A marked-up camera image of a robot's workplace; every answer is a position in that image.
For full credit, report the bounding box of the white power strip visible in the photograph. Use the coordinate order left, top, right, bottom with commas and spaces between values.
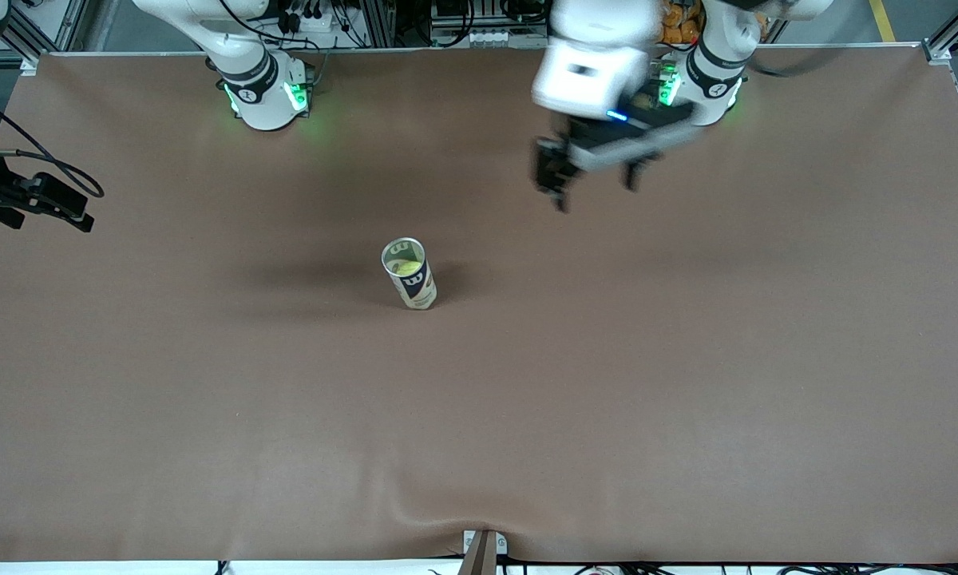
275, 0, 344, 37

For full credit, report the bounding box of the aluminium frame corner profile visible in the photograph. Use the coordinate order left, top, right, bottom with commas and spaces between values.
922, 0, 958, 65
0, 0, 77, 77

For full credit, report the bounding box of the orange bundled object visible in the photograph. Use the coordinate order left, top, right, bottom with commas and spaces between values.
661, 0, 705, 46

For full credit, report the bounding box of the metal equipment rack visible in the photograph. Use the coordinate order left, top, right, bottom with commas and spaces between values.
367, 0, 552, 49

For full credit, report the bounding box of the metal table edge bracket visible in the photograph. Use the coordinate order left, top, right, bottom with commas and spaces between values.
461, 529, 509, 575

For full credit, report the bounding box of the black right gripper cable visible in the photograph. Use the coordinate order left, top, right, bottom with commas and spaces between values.
0, 86, 106, 199

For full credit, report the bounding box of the clear tennis ball can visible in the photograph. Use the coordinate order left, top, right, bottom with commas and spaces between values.
381, 237, 438, 311

